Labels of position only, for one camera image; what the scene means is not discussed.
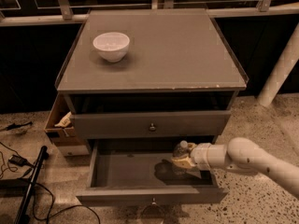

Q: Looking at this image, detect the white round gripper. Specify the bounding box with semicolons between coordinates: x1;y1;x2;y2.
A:
172;143;211;171

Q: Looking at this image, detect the clear plastic water bottle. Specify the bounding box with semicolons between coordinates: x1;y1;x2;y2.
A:
171;141;189;175

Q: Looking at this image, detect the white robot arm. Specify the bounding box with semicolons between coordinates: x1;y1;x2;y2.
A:
171;137;299;198

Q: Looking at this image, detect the grey top drawer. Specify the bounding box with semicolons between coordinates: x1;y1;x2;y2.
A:
71;110;231;139

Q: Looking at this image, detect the grey open middle drawer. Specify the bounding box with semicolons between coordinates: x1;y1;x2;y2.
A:
77;140;228;206

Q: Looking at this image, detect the grey drawer cabinet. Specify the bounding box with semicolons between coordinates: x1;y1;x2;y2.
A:
57;8;248;152

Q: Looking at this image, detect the round metal bottom knob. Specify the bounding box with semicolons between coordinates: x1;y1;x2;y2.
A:
140;198;165;224

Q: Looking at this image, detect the open cardboard box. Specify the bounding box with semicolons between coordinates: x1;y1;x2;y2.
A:
45;95;89;156

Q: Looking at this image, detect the white ceramic bowl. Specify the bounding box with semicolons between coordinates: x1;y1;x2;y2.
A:
93;32;130;63

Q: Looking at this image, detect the white diagonal support column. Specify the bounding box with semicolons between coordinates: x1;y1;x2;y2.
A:
257;23;299;107

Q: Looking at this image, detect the black pole on floor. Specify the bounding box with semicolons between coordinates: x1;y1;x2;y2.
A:
14;146;49;224

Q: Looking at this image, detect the metal window railing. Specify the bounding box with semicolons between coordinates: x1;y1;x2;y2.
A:
0;0;299;26

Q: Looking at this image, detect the black power adapter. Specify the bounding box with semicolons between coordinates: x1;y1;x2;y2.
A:
8;155;27;167

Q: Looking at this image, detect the black tool on floor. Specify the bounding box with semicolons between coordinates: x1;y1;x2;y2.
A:
0;121;33;132

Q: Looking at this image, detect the black floor cable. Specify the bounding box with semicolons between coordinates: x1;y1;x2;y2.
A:
0;141;102;224

